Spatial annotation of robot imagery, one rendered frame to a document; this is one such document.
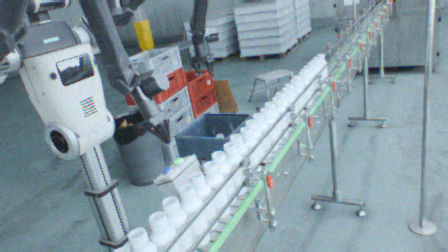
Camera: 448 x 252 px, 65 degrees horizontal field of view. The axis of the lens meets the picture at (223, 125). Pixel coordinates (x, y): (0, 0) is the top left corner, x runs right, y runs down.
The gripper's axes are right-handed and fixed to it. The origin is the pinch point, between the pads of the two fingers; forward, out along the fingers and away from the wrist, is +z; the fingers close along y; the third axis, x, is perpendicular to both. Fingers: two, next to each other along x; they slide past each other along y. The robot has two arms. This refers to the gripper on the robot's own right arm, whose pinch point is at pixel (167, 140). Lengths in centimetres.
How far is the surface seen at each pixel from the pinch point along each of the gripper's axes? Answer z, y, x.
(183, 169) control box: 9.3, -4.1, -3.9
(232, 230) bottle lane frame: 28.0, -11.7, -16.6
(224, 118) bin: 16, 81, 34
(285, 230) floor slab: 109, 103, 49
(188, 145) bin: 16, 50, 40
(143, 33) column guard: -183, 760, 639
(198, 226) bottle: 18.7, -22.0, -16.9
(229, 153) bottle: 10.7, 1.7, -18.1
